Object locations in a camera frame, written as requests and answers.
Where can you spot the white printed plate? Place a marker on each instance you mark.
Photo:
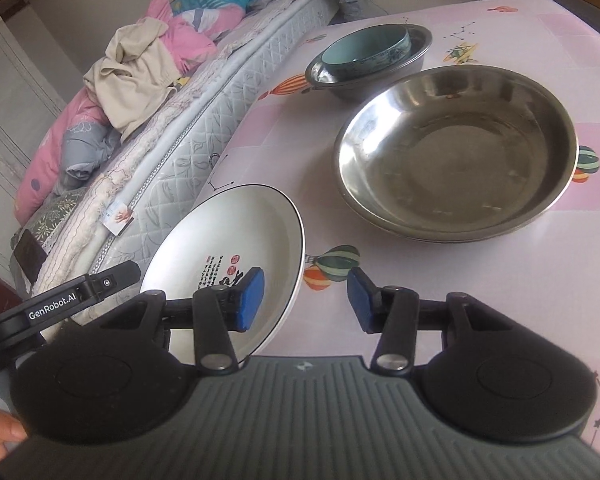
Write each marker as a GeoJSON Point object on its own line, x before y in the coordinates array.
{"type": "Point", "coordinates": [230, 230]}

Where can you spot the beige garment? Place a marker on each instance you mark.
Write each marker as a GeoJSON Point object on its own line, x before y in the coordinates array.
{"type": "Point", "coordinates": [130, 80]}

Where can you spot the grey quilted mattress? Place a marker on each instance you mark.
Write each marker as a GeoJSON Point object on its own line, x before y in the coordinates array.
{"type": "Point", "coordinates": [205, 130]}

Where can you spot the small steel bowl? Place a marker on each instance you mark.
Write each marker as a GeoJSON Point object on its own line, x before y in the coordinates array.
{"type": "Point", "coordinates": [410, 55]}

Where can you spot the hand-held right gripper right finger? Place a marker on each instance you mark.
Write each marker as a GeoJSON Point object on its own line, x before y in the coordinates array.
{"type": "Point", "coordinates": [360, 300]}

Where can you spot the teal ceramic bowl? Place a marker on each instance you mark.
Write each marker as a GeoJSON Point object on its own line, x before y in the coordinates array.
{"type": "Point", "coordinates": [360, 52]}

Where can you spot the person's left hand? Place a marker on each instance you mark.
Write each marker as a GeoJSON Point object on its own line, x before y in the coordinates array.
{"type": "Point", "coordinates": [0, 432]}

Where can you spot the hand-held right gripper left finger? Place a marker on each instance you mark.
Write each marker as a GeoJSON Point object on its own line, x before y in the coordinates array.
{"type": "Point", "coordinates": [250, 300]}

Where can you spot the pink duvet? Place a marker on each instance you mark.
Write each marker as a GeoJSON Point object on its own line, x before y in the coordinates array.
{"type": "Point", "coordinates": [190, 35]}

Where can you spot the large steel bowl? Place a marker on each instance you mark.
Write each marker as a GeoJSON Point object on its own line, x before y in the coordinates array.
{"type": "Point", "coordinates": [455, 160]}

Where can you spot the black flat object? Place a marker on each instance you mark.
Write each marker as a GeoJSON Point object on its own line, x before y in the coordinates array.
{"type": "Point", "coordinates": [29, 257]}

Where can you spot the pink balloon print table cover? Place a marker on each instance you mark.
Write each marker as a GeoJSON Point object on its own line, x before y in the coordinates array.
{"type": "Point", "coordinates": [480, 285]}

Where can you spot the mattress label tag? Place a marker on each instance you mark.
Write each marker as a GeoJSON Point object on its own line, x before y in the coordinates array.
{"type": "Point", "coordinates": [117, 217]}

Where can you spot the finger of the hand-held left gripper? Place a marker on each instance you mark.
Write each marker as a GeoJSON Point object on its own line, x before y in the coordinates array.
{"type": "Point", "coordinates": [117, 277]}

